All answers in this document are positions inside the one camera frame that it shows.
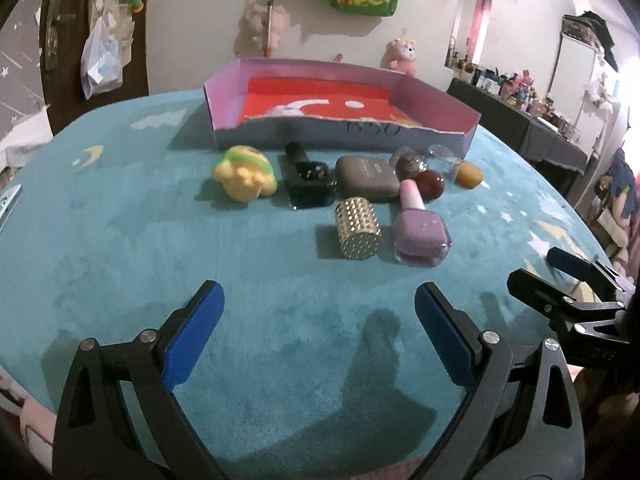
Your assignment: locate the white sheet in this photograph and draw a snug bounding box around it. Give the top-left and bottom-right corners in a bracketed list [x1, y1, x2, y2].
[0, 105, 53, 166]

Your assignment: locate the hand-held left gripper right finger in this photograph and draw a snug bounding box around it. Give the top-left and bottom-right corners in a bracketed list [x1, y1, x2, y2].
[414, 281, 586, 480]

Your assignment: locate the pale pink plush toy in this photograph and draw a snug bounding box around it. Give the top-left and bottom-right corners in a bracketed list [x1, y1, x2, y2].
[237, 2, 291, 51]

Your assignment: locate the pink curtain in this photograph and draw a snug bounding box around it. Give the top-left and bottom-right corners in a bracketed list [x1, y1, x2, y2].
[472, 0, 493, 63]

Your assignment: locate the row of cosmetic bottles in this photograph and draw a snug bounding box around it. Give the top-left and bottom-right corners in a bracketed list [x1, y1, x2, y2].
[447, 52, 566, 121]

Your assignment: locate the orange and white stick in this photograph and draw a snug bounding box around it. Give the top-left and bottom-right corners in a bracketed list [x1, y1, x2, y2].
[263, 0, 277, 57]

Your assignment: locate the pink bear plush toy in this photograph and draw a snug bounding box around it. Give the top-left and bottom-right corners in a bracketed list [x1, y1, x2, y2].
[385, 37, 418, 77]

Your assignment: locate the pink cardboard box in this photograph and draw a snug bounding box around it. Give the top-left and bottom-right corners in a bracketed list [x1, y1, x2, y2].
[203, 58, 482, 161]

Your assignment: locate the rounded compact case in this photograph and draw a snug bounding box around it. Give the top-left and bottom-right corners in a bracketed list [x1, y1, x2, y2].
[334, 156, 401, 203]

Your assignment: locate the yellow squishy toy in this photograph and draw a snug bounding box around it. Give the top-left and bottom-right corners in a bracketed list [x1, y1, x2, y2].
[211, 146, 278, 203]

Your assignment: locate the red-brown ball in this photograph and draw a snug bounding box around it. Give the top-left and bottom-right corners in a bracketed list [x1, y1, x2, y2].
[414, 170, 446, 202]

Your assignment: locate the dark nail polish bottle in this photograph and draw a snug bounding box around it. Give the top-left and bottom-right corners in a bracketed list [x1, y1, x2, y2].
[284, 142, 337, 209]

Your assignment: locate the metal door handle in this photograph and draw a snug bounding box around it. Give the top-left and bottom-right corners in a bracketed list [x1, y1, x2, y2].
[45, 0, 76, 72]

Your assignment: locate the black draped table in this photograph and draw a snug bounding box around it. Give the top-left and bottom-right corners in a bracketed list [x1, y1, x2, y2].
[446, 78, 596, 211]

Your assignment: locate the small amber jar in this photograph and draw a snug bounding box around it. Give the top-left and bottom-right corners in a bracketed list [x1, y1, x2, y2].
[454, 161, 485, 190]

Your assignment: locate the purple nail polish bottle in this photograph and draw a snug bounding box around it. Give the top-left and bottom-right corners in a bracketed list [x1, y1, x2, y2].
[391, 179, 453, 267]

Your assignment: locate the white flat packet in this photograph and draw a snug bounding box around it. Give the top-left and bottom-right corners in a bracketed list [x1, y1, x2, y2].
[0, 183, 23, 221]

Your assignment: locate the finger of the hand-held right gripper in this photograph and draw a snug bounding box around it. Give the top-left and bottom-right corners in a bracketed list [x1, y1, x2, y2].
[546, 246, 629, 302]
[507, 268, 632, 367]

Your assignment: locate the clear plastic bag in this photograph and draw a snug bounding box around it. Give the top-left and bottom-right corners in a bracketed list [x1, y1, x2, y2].
[80, 16, 123, 100]

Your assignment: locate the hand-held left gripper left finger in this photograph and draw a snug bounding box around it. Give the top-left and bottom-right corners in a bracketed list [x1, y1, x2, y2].
[52, 280, 226, 480]

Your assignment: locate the glittery brown ball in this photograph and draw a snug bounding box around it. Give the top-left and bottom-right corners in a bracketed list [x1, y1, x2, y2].
[389, 146, 427, 181]

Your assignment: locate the clear glass cup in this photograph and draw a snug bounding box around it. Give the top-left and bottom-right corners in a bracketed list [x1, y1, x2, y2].
[428, 144, 463, 181]

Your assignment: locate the gold studded cylinder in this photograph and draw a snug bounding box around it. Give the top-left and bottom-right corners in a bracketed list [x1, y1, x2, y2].
[334, 198, 382, 261]

